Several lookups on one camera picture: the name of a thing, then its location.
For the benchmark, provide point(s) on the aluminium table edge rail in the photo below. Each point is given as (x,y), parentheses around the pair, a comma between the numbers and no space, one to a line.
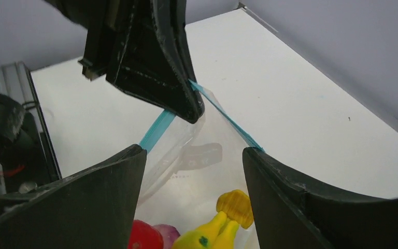
(16,82)

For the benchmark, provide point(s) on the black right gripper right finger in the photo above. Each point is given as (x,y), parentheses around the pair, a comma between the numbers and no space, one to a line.
(294,210)

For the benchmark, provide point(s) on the clear zip top bag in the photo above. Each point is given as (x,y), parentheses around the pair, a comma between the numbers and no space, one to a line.
(190,165)

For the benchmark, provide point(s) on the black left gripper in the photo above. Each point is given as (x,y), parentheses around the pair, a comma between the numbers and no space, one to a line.
(151,59)

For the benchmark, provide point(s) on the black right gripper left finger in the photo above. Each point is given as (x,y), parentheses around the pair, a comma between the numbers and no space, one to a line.
(93,208)

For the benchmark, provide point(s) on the red toy apple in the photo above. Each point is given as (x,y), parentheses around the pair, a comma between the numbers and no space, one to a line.
(144,236)

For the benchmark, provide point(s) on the yellow toy banana bunch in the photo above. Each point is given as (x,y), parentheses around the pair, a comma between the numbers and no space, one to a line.
(234,211)

